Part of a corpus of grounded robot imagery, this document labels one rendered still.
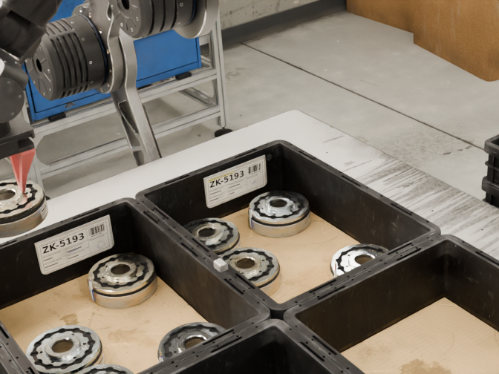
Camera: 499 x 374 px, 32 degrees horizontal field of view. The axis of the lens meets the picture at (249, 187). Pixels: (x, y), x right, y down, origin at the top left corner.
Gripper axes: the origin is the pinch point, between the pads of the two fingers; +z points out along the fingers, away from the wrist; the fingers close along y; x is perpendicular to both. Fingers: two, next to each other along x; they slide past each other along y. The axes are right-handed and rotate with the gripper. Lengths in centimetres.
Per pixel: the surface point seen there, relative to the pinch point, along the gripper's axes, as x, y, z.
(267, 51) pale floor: 246, 203, 115
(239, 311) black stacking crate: -25.0, 20.4, 15.0
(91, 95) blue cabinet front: 180, 82, 77
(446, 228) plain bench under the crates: -6, 78, 37
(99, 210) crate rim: 7.0, 15.4, 12.9
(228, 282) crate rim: -21.4, 21.2, 12.6
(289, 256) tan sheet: -10.1, 38.9, 22.9
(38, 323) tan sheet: -0.7, 0.0, 22.4
